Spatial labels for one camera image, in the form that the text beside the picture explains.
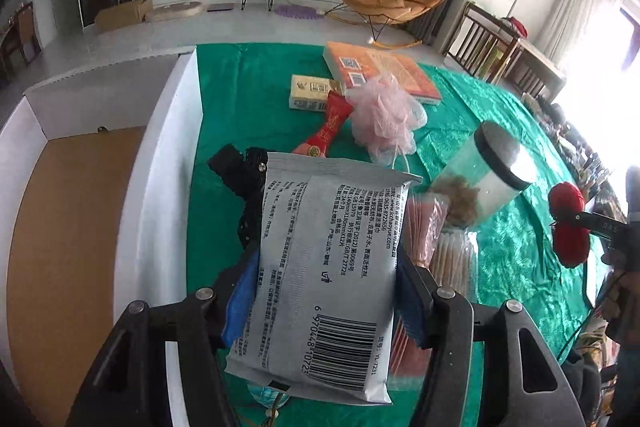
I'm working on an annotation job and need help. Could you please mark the black lace hair net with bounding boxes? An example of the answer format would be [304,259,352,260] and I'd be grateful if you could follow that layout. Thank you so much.
[207,144,271,253]

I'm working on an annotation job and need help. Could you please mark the grey wet wipes packet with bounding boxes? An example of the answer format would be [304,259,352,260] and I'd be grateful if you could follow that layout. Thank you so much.
[224,152,425,406]

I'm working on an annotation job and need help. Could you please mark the white sheer curtain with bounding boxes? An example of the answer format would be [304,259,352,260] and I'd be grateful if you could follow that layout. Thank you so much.
[532,0,621,68]

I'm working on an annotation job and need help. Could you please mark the cotton swabs packet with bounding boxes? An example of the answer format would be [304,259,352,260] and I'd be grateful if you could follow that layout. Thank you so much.
[430,229,479,298]

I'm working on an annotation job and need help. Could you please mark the white cardboard box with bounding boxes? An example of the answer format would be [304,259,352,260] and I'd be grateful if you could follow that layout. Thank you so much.
[0,47,221,427]

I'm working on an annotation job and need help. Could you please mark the pink bath loofah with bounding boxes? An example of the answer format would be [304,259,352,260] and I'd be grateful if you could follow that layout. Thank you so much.
[345,74,429,178]

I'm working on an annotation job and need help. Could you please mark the red bottle-shaped packet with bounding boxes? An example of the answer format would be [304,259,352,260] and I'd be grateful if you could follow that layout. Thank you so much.
[292,90,355,158]

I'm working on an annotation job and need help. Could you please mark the dark wooden slatted chair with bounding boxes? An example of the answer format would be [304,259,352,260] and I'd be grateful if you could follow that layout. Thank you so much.
[446,2,521,78]

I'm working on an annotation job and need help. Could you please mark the beige floor cushion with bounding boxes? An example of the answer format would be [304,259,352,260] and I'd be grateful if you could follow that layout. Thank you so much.
[145,1,205,24]

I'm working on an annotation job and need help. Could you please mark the brown cardboard box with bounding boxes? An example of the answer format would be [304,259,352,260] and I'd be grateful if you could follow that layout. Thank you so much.
[94,0,153,32]

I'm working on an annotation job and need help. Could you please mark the clear jar with black lid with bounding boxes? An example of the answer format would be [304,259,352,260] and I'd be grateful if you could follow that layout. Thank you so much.
[431,121,537,228]

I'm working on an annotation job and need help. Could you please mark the orange book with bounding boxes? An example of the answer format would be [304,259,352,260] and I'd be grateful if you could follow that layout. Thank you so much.
[322,41,443,106]

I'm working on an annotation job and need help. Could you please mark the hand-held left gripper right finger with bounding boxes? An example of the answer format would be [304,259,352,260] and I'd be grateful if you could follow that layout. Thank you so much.
[395,251,587,427]

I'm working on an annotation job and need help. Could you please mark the cream small box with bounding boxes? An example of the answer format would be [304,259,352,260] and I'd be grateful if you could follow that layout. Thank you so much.
[289,75,346,112]

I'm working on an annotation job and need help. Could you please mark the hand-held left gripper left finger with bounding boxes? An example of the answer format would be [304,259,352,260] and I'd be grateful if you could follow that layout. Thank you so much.
[65,251,266,427]

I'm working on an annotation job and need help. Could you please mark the purple round floor mat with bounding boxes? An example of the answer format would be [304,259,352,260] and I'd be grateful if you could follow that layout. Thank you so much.
[274,4,321,20]

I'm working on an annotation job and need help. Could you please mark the orange rocking lounge chair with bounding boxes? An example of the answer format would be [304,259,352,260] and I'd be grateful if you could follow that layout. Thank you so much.
[325,0,447,48]

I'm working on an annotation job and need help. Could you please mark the green tablecloth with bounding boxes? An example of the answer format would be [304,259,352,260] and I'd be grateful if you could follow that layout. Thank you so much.
[186,43,626,427]

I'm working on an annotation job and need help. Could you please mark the brown wooden chair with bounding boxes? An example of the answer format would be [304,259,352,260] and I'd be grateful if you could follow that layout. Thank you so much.
[0,2,43,68]

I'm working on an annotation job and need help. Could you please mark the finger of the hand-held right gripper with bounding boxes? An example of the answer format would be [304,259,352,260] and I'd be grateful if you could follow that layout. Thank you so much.
[553,208,629,242]

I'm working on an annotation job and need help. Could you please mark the pink plastic packet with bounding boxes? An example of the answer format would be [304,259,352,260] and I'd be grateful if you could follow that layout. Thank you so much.
[390,194,451,380]

